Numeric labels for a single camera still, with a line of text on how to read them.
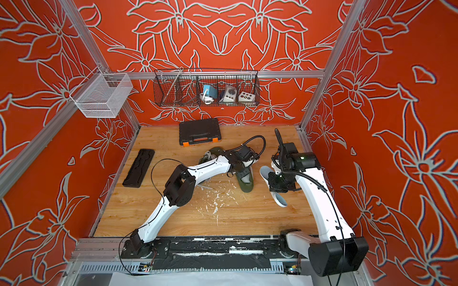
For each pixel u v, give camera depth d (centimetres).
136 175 96
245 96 94
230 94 91
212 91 86
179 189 58
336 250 36
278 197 63
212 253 73
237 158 76
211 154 95
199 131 110
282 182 60
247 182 90
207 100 86
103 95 92
